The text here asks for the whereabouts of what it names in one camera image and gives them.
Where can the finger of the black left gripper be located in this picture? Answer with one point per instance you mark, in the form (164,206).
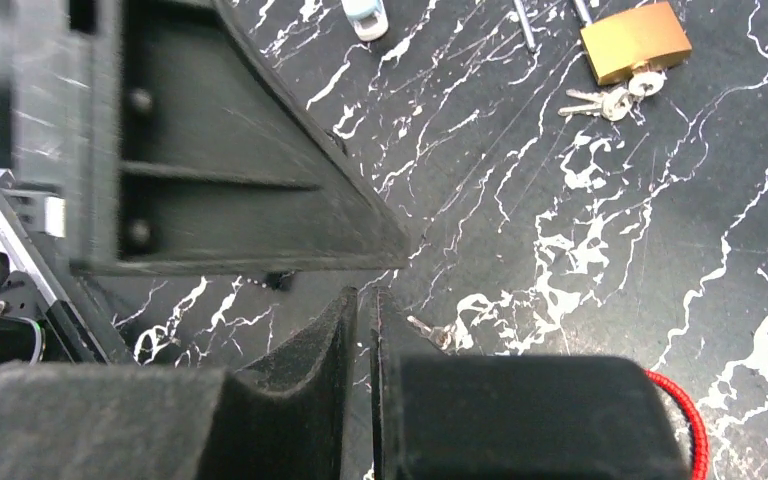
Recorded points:
(220,166)

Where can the teal white eraser block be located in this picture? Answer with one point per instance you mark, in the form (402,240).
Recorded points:
(368,18)

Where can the silver brass-lock keys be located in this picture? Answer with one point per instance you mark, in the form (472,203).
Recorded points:
(614,104)

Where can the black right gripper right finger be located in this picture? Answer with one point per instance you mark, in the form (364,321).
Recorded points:
(445,416)

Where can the black cable padlock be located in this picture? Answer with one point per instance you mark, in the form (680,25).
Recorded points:
(276,281)

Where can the brass padlock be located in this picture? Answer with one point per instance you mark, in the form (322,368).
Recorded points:
(644,37)

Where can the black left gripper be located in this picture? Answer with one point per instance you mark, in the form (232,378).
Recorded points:
(60,116)

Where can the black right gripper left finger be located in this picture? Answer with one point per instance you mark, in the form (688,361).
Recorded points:
(280,417)

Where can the silver black-lock keys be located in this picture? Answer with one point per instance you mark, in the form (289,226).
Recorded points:
(442,338)

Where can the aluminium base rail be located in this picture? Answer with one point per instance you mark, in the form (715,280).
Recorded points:
(20,265)

